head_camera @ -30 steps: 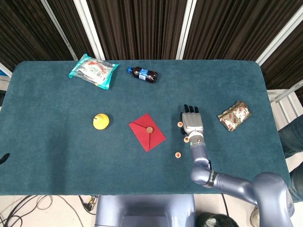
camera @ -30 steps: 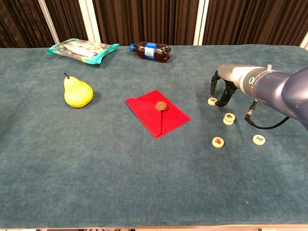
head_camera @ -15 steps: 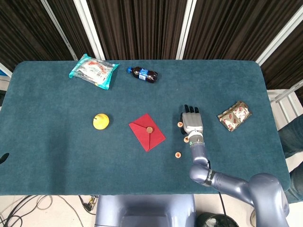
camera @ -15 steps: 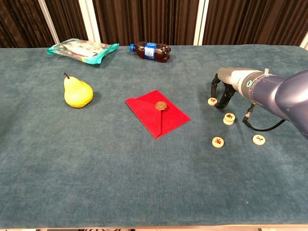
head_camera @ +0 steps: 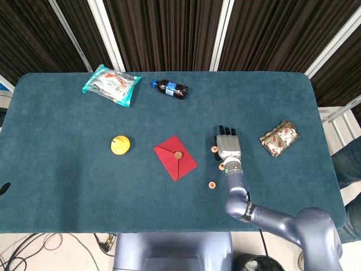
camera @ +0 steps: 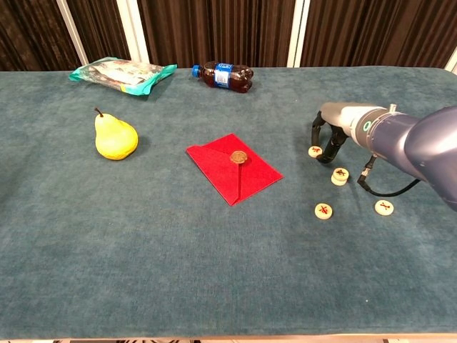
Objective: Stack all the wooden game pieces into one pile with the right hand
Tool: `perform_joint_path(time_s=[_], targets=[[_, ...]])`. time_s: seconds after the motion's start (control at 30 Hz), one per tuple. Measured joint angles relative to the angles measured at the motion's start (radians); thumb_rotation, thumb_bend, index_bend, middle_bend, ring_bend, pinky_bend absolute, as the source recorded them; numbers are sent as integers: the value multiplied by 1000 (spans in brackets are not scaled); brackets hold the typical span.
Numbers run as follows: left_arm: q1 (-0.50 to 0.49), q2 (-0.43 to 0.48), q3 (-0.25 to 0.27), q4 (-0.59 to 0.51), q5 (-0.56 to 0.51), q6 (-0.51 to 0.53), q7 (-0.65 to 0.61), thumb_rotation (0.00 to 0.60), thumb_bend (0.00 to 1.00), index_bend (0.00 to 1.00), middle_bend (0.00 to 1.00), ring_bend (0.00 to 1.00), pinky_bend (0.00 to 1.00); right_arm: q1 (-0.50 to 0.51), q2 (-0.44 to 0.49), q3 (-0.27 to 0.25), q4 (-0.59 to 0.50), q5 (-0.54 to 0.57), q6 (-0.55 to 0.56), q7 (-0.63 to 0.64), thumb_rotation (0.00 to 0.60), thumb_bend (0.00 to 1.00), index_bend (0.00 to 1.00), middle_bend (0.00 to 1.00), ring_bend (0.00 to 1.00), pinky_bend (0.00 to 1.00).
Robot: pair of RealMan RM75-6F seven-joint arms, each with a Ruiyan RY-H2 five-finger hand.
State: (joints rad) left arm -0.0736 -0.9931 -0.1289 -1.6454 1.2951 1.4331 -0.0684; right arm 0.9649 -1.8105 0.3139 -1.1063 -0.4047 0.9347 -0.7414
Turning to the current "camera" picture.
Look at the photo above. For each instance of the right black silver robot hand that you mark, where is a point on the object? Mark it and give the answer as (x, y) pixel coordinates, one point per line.
(337, 116)

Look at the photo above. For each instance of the round wooden chess piece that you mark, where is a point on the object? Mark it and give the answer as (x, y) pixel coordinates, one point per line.
(323, 211)
(315, 150)
(341, 173)
(338, 182)
(384, 207)

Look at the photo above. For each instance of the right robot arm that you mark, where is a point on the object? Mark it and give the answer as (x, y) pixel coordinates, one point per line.
(410, 139)

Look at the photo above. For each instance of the small cola bottle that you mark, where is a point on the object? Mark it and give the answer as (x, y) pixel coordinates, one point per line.
(232, 76)

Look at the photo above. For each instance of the red envelope with gold seal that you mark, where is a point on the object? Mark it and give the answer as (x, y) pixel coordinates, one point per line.
(221, 171)

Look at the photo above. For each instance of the black pleated curtain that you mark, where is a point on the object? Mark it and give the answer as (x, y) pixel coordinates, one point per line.
(214, 32)

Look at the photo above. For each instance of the teal snack bag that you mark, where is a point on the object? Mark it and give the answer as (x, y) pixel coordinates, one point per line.
(121, 75)

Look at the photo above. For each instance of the yellow pear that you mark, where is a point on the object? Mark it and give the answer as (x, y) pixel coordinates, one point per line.
(114, 139)

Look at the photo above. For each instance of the teal table cloth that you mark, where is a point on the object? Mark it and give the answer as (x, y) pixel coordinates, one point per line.
(143, 250)

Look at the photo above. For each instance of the wide white frame post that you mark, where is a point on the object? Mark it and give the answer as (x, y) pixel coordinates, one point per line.
(452, 62)
(298, 32)
(132, 32)

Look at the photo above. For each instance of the thin white frame post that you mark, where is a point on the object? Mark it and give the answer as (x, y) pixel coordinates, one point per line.
(73, 34)

